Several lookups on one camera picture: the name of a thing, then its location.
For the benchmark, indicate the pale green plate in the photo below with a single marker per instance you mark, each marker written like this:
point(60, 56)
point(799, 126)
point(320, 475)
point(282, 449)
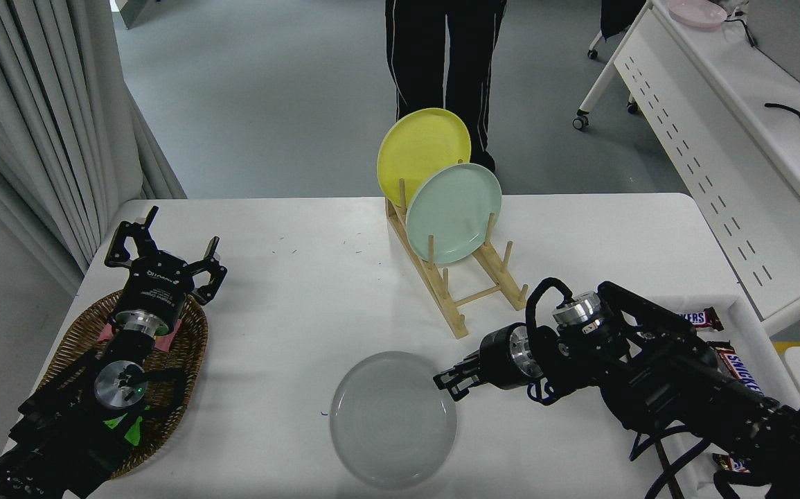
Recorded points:
point(455, 211)

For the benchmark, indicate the light grey plate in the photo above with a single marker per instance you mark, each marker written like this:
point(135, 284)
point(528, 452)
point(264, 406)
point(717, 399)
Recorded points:
point(393, 423)

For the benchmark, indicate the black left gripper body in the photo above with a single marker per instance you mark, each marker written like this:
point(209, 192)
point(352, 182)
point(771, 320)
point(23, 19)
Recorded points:
point(156, 287)

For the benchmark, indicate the yellow plate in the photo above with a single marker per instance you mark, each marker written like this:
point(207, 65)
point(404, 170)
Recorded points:
point(417, 149)

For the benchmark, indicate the brown Snickers bar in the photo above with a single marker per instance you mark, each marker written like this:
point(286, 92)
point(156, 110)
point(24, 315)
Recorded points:
point(739, 367)
point(731, 463)
point(699, 319)

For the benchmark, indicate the white perforated desk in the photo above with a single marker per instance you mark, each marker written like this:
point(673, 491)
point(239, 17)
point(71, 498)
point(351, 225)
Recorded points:
point(690, 111)

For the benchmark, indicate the pink paper piece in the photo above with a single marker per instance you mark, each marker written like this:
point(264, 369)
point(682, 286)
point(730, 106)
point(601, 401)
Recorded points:
point(170, 338)

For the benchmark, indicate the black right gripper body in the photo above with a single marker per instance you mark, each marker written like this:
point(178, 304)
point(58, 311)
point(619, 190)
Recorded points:
point(496, 357)

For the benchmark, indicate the white tray with dark edge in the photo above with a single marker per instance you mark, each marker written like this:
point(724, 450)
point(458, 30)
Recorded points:
point(746, 327)

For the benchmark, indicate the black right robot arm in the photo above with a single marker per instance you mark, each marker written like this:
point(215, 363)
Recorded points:
point(670, 381)

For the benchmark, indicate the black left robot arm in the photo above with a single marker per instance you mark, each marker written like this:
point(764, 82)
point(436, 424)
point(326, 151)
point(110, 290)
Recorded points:
point(60, 430)

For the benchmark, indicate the grey curtain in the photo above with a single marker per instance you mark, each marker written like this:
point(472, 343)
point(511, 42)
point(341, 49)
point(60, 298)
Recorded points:
point(25, 104)

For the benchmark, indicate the person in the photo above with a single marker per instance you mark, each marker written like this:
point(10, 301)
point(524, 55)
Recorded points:
point(469, 55)

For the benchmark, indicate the brown wicker basket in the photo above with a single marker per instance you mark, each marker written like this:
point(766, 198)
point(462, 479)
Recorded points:
point(188, 343)

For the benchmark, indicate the pink plate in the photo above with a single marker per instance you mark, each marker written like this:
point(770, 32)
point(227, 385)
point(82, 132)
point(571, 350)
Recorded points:
point(697, 12)

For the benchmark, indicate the grey laptop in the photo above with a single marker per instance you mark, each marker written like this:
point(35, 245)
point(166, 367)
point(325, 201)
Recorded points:
point(791, 38)

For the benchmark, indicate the wooden plate rack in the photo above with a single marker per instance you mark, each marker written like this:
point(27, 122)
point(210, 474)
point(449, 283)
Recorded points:
point(456, 322)

